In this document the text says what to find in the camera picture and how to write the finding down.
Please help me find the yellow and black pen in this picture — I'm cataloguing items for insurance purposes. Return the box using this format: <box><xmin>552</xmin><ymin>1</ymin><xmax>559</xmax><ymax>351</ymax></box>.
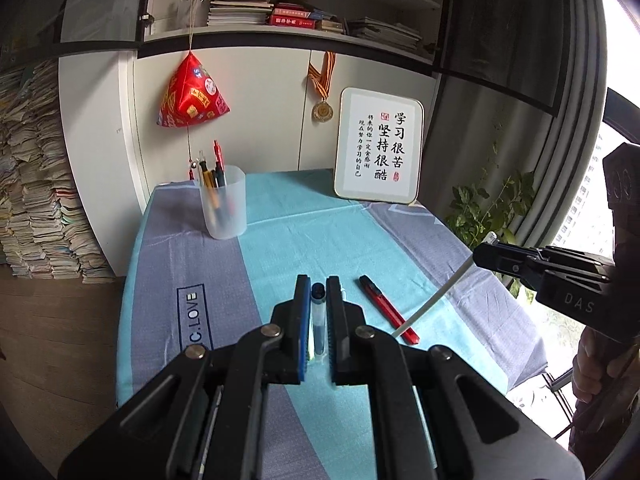
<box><xmin>199</xmin><ymin>150</ymin><xmax>221</xmax><ymax>211</ymax></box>

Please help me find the green potted plant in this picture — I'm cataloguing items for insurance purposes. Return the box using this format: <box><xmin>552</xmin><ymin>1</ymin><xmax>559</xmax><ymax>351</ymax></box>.
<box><xmin>445</xmin><ymin>145</ymin><xmax>538</xmax><ymax>301</ymax></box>

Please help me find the stack of magazines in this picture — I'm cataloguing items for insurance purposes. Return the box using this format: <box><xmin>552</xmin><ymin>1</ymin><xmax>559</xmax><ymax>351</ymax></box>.
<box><xmin>207</xmin><ymin>0</ymin><xmax>275</xmax><ymax>27</ymax></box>

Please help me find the blue and grey tablecloth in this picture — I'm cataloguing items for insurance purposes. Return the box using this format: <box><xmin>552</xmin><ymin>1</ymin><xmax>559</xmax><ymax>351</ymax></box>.
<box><xmin>116</xmin><ymin>167</ymin><xmax>548</xmax><ymax>480</ymax></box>

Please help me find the thick red book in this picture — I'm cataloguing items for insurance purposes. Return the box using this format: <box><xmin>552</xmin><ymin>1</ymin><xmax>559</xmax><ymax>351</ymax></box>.
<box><xmin>270</xmin><ymin>4</ymin><xmax>318</xmax><ymax>28</ymax></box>

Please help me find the wide stack of booklets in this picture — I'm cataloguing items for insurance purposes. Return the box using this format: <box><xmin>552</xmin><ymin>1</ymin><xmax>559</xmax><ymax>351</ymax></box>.
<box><xmin>347</xmin><ymin>16</ymin><xmax>423</xmax><ymax>51</ymax></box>

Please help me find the translucent plastic cup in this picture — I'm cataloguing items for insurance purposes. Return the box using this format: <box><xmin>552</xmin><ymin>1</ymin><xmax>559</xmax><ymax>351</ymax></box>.
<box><xmin>199</xmin><ymin>164</ymin><xmax>247</xmax><ymax>241</ymax></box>

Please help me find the grey curtain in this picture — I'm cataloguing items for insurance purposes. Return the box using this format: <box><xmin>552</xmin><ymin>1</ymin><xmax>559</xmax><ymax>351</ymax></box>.
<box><xmin>510</xmin><ymin>0</ymin><xmax>613</xmax><ymax>261</ymax></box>

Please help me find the clear shelf pen holder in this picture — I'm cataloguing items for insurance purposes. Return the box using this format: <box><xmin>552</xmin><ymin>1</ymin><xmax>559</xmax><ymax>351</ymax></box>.
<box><xmin>175</xmin><ymin>0</ymin><xmax>211</xmax><ymax>28</ymax></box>

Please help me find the small stack of books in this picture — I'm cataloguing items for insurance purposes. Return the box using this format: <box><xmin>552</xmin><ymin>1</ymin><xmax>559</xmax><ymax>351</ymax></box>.
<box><xmin>315</xmin><ymin>10</ymin><xmax>346</xmax><ymax>35</ymax></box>

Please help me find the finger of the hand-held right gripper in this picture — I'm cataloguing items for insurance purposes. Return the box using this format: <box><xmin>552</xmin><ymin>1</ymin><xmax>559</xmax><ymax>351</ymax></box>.
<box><xmin>472</xmin><ymin>242</ymin><xmax>608</xmax><ymax>270</ymax></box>
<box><xmin>475</xmin><ymin>260</ymin><xmax>613</xmax><ymax>291</ymax></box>

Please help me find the dark glass cabinet door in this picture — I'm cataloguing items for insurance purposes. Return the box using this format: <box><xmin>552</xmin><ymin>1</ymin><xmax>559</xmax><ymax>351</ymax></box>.
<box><xmin>432</xmin><ymin>0</ymin><xmax>608</xmax><ymax>116</ymax></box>
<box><xmin>60</xmin><ymin>0</ymin><xmax>156</xmax><ymax>58</ymax></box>

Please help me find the medal with orange ribbon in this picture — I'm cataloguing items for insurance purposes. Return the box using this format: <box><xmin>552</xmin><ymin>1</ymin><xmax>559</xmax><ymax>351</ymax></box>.
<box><xmin>306</xmin><ymin>51</ymin><xmax>337</xmax><ymax>123</ymax></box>

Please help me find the white pen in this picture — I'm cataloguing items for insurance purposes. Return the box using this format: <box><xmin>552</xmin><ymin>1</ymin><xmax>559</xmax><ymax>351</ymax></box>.
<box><xmin>392</xmin><ymin>232</ymin><xmax>497</xmax><ymax>337</ymax></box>

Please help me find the red pyramid hanging ornament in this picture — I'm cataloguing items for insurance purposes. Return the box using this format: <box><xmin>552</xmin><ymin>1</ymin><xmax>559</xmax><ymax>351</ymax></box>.
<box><xmin>156</xmin><ymin>0</ymin><xmax>231</xmax><ymax>181</ymax></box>

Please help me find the red pen with black ends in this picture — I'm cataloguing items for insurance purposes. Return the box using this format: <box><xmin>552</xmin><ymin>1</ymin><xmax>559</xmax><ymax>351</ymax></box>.
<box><xmin>358</xmin><ymin>275</ymin><xmax>420</xmax><ymax>345</ymax></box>

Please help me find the person's right hand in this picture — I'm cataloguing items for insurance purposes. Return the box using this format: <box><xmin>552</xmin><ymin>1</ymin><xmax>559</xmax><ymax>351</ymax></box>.
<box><xmin>572</xmin><ymin>330</ymin><xmax>618</xmax><ymax>403</ymax></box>

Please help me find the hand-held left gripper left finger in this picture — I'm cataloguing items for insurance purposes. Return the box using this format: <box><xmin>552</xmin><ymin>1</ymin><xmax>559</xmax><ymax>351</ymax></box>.
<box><xmin>57</xmin><ymin>274</ymin><xmax>313</xmax><ymax>480</ymax></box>

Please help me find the pile of stacked papers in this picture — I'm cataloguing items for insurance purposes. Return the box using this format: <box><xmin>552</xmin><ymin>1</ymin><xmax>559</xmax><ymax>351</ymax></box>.
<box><xmin>0</xmin><ymin>60</ymin><xmax>116</xmax><ymax>283</ymax></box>

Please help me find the framed calligraphy sign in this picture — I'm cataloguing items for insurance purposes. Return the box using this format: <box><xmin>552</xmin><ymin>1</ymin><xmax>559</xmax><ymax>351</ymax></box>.
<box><xmin>332</xmin><ymin>86</ymin><xmax>425</xmax><ymax>205</ymax></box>

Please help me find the white bookshelf cabinet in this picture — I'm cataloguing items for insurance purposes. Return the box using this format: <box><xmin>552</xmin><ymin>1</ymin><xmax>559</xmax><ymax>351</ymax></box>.
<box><xmin>57</xmin><ymin>0</ymin><xmax>451</xmax><ymax>281</ymax></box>

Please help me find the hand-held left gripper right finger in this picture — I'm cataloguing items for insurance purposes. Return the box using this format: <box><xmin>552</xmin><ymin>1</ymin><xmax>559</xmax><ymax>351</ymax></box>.
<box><xmin>325</xmin><ymin>276</ymin><xmax>586</xmax><ymax>480</ymax></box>

